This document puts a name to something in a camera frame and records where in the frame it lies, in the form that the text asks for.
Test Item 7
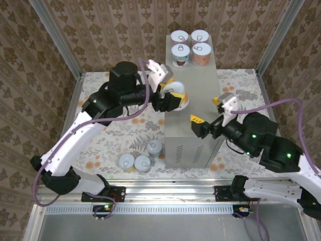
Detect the salmon pink can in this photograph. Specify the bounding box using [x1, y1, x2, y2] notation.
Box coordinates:
[192, 42, 212, 67]

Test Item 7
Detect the pink fruit print can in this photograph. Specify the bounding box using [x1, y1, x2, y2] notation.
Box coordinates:
[191, 29, 210, 47]
[170, 30, 189, 47]

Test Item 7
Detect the silver lid food can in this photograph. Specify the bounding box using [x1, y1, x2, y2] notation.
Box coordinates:
[133, 155, 152, 175]

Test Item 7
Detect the grey metal cabinet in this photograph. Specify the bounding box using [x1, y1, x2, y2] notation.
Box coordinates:
[165, 34, 223, 169]

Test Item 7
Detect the floral print tablecloth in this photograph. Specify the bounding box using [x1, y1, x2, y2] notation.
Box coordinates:
[67, 68, 289, 180]

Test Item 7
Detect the small controller board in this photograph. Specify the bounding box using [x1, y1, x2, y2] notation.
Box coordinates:
[92, 203, 113, 217]
[232, 204, 254, 218]

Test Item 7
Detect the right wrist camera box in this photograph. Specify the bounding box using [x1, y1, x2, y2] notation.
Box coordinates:
[216, 92, 238, 127]

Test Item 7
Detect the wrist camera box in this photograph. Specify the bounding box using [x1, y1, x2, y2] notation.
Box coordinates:
[146, 59, 174, 90]
[216, 92, 238, 127]

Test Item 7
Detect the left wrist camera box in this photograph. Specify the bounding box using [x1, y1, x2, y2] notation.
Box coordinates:
[146, 59, 174, 90]

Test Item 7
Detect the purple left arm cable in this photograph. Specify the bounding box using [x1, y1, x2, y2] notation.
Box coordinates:
[32, 58, 154, 208]

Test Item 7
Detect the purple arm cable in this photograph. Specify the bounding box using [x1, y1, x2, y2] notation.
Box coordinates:
[32, 58, 154, 208]
[231, 98, 321, 176]

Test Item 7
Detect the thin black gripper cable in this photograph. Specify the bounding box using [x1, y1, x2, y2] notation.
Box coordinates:
[124, 104, 149, 118]

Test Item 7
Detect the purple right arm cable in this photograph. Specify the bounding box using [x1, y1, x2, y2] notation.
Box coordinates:
[231, 98, 321, 176]

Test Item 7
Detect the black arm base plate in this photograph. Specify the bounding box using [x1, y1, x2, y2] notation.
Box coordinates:
[213, 185, 235, 201]
[80, 185, 126, 203]

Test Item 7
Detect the purple board cable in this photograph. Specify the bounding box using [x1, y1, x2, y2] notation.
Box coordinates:
[93, 197, 118, 222]
[235, 197, 271, 241]

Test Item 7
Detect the aluminium frame post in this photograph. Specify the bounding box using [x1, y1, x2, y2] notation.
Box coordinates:
[255, 0, 306, 75]
[28, 0, 83, 78]

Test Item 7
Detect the slotted white cable duct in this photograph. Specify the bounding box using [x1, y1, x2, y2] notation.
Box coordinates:
[44, 202, 236, 214]

